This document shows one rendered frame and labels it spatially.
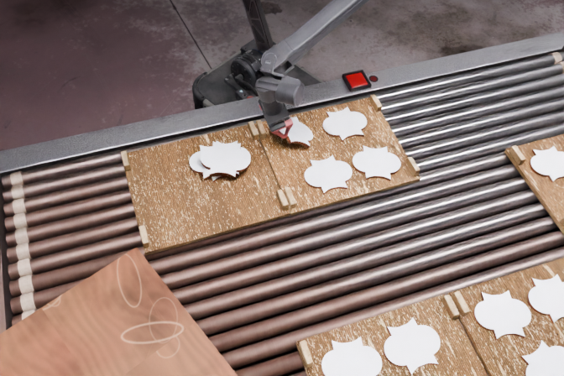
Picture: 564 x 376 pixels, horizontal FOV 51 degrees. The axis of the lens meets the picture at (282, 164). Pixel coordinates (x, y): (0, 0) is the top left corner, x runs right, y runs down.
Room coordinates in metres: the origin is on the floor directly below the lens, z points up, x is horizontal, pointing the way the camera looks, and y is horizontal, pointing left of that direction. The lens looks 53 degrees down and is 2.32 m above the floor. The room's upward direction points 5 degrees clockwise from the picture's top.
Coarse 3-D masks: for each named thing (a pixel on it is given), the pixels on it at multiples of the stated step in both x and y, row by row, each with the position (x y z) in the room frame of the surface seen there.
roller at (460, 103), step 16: (544, 80) 1.54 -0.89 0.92; (560, 80) 1.55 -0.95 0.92; (480, 96) 1.43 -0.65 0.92; (496, 96) 1.45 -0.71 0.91; (512, 96) 1.46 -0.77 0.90; (400, 112) 1.33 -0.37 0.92; (416, 112) 1.33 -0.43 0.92; (432, 112) 1.35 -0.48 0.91; (64, 192) 0.91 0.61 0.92; (80, 192) 0.92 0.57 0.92; (96, 192) 0.93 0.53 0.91; (16, 208) 0.85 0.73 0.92; (32, 208) 0.86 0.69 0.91
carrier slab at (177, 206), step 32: (160, 160) 1.04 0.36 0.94; (256, 160) 1.07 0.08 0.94; (160, 192) 0.93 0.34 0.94; (192, 192) 0.94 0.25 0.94; (224, 192) 0.95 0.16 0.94; (256, 192) 0.96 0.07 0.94; (160, 224) 0.83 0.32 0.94; (192, 224) 0.83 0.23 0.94; (224, 224) 0.84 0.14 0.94; (256, 224) 0.86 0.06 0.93
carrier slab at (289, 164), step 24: (312, 120) 1.25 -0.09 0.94; (384, 120) 1.27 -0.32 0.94; (264, 144) 1.13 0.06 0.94; (288, 144) 1.14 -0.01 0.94; (312, 144) 1.15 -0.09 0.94; (336, 144) 1.16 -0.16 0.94; (360, 144) 1.16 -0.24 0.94; (384, 144) 1.17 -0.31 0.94; (288, 168) 1.05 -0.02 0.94; (408, 168) 1.09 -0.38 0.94; (312, 192) 0.97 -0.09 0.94; (336, 192) 0.98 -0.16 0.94; (360, 192) 0.98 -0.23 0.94
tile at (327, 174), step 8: (312, 160) 1.08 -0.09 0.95; (320, 160) 1.08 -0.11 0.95; (328, 160) 1.08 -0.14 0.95; (312, 168) 1.05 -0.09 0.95; (320, 168) 1.05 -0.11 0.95; (328, 168) 1.06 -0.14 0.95; (336, 168) 1.06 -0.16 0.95; (344, 168) 1.06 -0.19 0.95; (304, 176) 1.02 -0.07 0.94; (312, 176) 1.02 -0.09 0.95; (320, 176) 1.02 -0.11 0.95; (328, 176) 1.02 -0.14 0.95; (336, 176) 1.03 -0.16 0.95; (344, 176) 1.03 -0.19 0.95; (312, 184) 0.99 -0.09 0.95; (320, 184) 1.00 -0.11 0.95; (328, 184) 1.00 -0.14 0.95; (336, 184) 1.00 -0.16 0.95; (344, 184) 1.00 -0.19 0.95
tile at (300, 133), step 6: (282, 120) 1.18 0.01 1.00; (294, 120) 1.21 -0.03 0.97; (294, 126) 1.18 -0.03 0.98; (300, 126) 1.20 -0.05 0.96; (306, 126) 1.21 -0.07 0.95; (282, 132) 1.13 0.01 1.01; (294, 132) 1.15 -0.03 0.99; (300, 132) 1.17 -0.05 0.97; (306, 132) 1.18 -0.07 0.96; (288, 138) 1.11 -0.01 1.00; (294, 138) 1.12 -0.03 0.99; (300, 138) 1.13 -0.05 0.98; (306, 138) 1.15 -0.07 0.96; (306, 144) 1.12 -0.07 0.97
